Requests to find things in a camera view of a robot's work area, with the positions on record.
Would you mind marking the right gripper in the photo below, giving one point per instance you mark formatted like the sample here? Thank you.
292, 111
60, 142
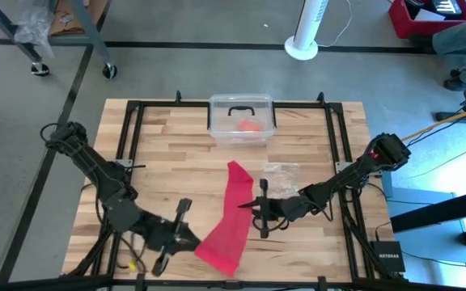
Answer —
285, 208

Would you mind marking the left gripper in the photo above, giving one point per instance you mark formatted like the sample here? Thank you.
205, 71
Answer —
164, 236

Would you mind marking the red elastic bandage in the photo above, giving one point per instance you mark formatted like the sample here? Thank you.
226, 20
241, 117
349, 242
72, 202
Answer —
233, 210

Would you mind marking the clear plastic bag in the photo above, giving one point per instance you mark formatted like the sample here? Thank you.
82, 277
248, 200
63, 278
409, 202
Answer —
283, 178

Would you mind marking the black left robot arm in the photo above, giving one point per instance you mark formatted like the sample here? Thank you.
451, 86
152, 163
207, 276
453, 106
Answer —
95, 169

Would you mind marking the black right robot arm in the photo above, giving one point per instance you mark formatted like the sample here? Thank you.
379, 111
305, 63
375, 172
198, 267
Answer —
350, 174

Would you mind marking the orange bandage roll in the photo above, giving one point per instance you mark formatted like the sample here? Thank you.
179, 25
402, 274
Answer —
249, 125

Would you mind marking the clear plastic storage box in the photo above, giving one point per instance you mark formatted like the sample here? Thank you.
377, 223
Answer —
221, 133

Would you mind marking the silver mounting plate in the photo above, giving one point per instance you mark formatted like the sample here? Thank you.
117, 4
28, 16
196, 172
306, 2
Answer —
124, 163
344, 167

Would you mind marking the black crossbar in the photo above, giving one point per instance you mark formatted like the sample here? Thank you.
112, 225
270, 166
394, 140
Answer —
35, 283

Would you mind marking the white tower fan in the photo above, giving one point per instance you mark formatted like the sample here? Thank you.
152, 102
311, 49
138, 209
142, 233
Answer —
301, 48

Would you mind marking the black metal stand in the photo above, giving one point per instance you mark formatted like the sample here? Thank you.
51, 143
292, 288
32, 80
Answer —
439, 208

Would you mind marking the black cart caster wheel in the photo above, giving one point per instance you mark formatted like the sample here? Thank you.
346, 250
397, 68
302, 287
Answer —
39, 69
109, 71

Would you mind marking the red plastic crate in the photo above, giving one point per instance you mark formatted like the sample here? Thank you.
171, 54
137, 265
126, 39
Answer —
403, 24

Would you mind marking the grey metal rolling cart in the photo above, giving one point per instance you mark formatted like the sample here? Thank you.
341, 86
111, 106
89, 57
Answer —
89, 28

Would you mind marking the brown cardboard sheet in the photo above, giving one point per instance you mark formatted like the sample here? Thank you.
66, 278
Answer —
61, 22

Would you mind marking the person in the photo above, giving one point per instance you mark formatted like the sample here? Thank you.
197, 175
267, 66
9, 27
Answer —
459, 36

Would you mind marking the crumpled clear plastic wrap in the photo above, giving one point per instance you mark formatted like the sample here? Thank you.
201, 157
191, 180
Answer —
35, 24

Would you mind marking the black device with white stripes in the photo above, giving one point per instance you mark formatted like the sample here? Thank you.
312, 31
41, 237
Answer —
445, 6

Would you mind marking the black metal table frame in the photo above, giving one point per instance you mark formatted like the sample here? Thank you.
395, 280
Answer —
168, 104

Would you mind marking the black Netgear network switch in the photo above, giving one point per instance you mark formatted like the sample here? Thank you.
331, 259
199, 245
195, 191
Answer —
387, 256

